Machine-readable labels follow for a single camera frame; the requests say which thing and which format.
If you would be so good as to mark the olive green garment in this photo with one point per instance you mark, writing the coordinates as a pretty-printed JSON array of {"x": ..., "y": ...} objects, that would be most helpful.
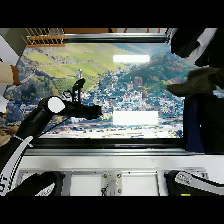
[{"x": 196, "y": 83}]

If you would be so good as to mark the black garment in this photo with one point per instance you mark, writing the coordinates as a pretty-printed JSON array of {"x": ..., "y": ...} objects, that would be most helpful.
[
  {"x": 186, "y": 41},
  {"x": 213, "y": 123}
]

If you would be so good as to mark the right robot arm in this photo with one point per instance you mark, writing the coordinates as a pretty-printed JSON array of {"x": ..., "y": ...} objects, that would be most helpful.
[{"x": 195, "y": 182}]

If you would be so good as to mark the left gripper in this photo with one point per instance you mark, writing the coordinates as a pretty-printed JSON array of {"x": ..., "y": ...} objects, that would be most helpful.
[{"x": 90, "y": 111}]

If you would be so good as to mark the navy blue garment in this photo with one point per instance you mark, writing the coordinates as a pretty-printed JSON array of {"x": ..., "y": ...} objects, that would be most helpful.
[{"x": 193, "y": 123}]

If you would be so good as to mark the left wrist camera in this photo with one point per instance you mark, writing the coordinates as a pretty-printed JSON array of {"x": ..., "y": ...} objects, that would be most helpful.
[{"x": 78, "y": 86}]

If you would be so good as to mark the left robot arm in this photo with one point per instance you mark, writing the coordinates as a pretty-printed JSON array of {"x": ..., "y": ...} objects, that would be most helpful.
[{"x": 36, "y": 118}]

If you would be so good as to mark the white garment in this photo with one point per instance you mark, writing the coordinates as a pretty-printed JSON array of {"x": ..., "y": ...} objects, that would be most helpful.
[{"x": 204, "y": 40}]

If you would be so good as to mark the silver frame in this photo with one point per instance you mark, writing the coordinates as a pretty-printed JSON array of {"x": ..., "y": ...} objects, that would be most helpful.
[{"x": 100, "y": 160}]

